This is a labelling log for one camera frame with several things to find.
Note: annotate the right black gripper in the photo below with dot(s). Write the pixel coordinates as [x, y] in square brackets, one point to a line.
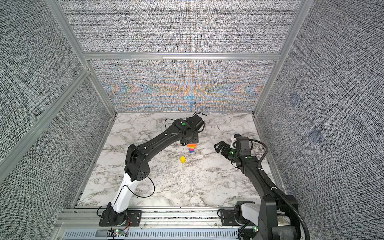
[225, 152]

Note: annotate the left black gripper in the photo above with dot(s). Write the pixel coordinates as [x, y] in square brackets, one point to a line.
[196, 140]

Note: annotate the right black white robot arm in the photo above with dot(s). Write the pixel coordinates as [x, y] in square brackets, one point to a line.
[277, 217]

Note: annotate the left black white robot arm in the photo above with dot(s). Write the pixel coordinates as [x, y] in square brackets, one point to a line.
[137, 163]

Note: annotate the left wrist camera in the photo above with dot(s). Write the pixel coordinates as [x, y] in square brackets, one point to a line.
[197, 122]

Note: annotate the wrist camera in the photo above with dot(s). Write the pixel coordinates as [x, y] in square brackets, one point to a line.
[243, 145]
[197, 122]

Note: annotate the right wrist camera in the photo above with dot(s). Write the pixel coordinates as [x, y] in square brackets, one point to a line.
[243, 145]

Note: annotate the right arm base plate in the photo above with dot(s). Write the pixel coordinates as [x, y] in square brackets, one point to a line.
[232, 217]

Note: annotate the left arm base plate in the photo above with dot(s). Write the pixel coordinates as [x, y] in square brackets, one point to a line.
[111, 219]

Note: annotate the aluminium front rail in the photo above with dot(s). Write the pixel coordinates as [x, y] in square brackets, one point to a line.
[156, 224]

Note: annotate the aluminium enclosure frame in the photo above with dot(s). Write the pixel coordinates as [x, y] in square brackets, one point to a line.
[15, 155]

